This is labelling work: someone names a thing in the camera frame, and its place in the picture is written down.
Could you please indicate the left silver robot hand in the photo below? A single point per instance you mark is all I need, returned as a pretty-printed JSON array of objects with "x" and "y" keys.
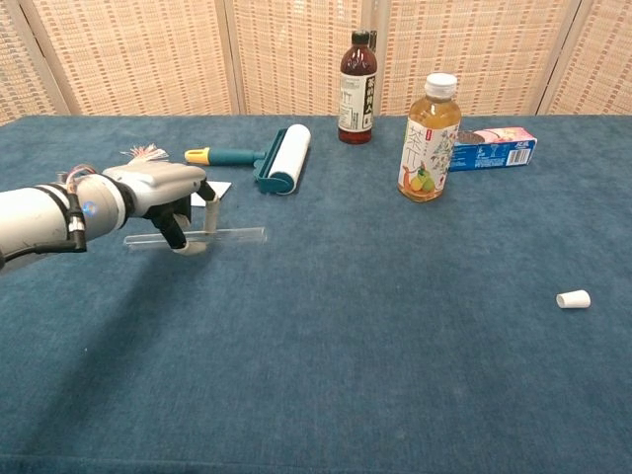
[{"x": 158, "y": 180}]

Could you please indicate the transparent glass test tube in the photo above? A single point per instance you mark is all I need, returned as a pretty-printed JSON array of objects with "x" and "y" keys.
[{"x": 237, "y": 234}]

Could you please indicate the white tapered stopper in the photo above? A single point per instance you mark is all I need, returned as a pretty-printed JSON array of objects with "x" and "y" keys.
[{"x": 575, "y": 299}]

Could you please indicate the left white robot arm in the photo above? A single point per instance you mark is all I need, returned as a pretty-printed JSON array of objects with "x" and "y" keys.
[{"x": 34, "y": 212}]

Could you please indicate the white paper bookmark with tassel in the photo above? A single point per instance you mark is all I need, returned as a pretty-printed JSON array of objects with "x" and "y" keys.
[{"x": 219, "y": 188}]

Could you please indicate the woven bamboo folding screen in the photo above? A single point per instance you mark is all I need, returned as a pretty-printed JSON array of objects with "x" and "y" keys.
[{"x": 148, "y": 49}]

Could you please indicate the green lint roller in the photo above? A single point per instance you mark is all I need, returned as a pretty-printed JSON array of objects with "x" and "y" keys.
[{"x": 291, "y": 153}]

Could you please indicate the dark tea bottle black cap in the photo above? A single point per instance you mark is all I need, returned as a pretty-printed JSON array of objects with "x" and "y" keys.
[{"x": 355, "y": 108}]

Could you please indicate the blue table cloth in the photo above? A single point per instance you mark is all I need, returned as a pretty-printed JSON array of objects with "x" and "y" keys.
[{"x": 316, "y": 345}]

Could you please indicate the black screen hinge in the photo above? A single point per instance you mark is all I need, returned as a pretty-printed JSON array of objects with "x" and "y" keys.
[{"x": 373, "y": 42}]

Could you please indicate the yellow tea bottle white cap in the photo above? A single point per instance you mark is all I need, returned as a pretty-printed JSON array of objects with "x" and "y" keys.
[{"x": 427, "y": 153}]

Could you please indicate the blue pink cookie box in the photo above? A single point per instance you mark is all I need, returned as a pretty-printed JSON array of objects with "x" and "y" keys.
[{"x": 494, "y": 155}]

